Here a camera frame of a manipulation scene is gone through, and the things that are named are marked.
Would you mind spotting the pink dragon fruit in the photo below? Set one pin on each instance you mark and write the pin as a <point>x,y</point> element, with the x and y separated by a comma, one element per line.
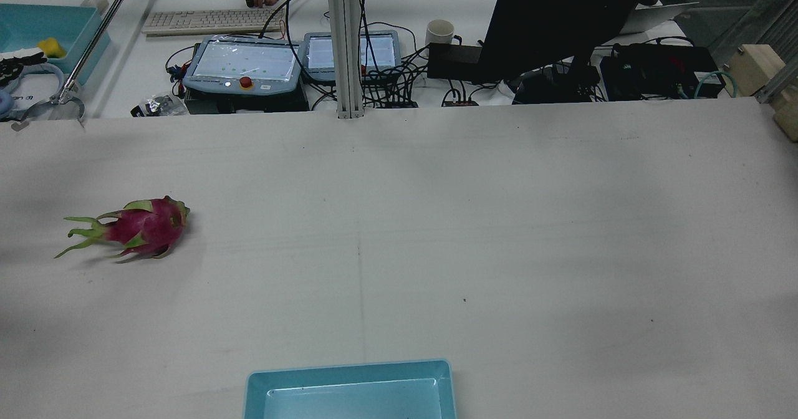
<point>147,227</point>

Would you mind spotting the grey teach pendant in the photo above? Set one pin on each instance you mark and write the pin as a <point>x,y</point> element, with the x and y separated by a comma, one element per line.
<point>374,52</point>

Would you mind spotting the white ceramic mug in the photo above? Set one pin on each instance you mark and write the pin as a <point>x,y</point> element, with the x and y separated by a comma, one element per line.
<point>439,32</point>

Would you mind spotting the teach pendant with red button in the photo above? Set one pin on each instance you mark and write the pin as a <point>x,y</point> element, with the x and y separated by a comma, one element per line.
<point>244,65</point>

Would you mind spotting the light blue plastic bin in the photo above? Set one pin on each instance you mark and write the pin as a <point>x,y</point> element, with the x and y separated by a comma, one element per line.
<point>349,394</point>

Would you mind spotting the black computer monitor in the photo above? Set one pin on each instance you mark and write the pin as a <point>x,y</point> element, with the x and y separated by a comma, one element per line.
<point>555,20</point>

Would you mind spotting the small plastic bag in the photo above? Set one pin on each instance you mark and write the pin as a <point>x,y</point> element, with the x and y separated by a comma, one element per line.
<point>159,104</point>

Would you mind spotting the beige computer keyboard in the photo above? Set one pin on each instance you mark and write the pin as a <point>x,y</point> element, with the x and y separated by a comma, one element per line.
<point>209,21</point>

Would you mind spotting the black electronics box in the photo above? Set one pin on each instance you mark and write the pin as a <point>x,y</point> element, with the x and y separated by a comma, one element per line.
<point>661,70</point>

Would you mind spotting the metal rod stand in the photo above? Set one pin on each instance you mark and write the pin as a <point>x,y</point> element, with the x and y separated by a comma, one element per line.
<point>93,42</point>

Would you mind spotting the light blue storage tray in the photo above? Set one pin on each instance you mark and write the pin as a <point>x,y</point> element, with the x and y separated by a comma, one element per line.
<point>65,29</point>

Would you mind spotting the aluminium profile post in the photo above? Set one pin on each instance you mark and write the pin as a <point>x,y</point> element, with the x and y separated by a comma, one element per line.
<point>345,38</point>

